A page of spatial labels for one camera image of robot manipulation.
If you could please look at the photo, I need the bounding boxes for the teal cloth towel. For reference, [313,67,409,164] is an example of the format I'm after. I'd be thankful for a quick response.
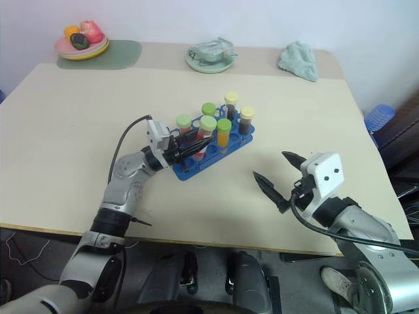
[278,41,320,82]

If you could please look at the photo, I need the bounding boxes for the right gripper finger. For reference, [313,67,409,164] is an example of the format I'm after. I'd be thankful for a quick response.
[252,171,289,207]
[282,150,308,173]

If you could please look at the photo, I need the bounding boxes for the dark tube with cream cap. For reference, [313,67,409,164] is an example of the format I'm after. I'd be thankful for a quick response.
[240,105,256,137]
[224,92,240,122]

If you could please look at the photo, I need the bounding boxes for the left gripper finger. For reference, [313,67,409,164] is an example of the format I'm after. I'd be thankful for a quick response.
[183,136,217,158]
[176,130,198,143]

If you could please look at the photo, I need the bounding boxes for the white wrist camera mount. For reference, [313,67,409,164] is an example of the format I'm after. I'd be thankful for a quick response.
[293,152,345,226]
[145,119,173,169]

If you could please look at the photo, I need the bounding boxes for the clear plastic bag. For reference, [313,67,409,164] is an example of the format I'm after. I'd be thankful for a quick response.
[192,37,235,56]

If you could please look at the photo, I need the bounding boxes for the orange tube with green cap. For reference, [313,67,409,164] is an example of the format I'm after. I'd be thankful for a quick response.
[201,101,217,119]
[217,118,233,148]

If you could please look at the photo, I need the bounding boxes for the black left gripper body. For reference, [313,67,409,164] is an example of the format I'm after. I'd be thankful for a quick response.
[162,133,190,166]

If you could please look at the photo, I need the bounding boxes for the pale green plate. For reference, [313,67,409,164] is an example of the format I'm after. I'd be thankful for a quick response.
[185,47,237,74]

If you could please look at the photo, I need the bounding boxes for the blue test tube rack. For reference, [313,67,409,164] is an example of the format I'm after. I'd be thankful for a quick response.
[166,104,256,183]

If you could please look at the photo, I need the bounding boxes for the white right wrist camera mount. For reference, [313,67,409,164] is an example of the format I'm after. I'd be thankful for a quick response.
[293,152,345,226]

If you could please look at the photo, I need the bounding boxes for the blue ribbed plastic container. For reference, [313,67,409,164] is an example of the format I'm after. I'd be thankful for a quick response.
[364,103,395,133]

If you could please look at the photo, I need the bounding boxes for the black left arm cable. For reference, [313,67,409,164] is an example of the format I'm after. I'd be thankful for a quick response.
[107,114,152,184]

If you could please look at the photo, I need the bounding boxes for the green placemat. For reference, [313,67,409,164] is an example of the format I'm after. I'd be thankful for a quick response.
[56,39,143,70]

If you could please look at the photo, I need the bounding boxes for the red tube with green cap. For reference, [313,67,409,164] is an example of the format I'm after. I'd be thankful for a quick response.
[175,114,193,133]
[194,115,217,162]

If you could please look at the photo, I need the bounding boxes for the pink toy peach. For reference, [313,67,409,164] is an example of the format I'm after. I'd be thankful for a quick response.
[79,20,102,44]

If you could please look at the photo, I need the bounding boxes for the dark toy mangosteen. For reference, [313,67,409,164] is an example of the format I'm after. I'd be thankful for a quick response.
[69,32,90,50]

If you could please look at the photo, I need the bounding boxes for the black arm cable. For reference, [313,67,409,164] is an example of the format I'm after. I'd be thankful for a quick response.
[289,188,419,256]
[107,114,152,184]

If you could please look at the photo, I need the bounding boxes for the black table frame bar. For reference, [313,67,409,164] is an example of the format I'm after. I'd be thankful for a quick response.
[280,251,325,264]

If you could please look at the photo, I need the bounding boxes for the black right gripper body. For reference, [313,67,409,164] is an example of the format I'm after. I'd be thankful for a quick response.
[276,176,317,214]

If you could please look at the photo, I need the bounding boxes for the black chair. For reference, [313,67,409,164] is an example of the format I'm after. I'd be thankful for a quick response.
[369,94,419,203]

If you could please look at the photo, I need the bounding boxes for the white sneaker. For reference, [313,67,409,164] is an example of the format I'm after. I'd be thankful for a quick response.
[319,266,357,307]

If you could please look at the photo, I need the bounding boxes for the yellow plate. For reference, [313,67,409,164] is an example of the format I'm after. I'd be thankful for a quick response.
[58,41,111,61]

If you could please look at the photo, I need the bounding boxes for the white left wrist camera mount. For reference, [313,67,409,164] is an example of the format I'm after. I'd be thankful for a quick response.
[145,119,173,169]

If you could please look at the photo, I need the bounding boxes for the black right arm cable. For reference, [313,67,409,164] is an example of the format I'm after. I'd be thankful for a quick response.
[289,188,419,256]

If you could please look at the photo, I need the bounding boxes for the pink plate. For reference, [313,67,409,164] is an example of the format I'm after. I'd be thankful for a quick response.
[54,35,108,57]

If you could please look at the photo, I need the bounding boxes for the dark grey rounded shell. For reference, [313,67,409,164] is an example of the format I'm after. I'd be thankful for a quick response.
[225,251,282,314]

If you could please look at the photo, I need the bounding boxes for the pale green bowl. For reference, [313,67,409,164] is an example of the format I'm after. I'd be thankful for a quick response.
[189,44,238,63]

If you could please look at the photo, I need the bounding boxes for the orange toy fruit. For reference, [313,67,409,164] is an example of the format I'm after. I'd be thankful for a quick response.
[64,26,81,43]

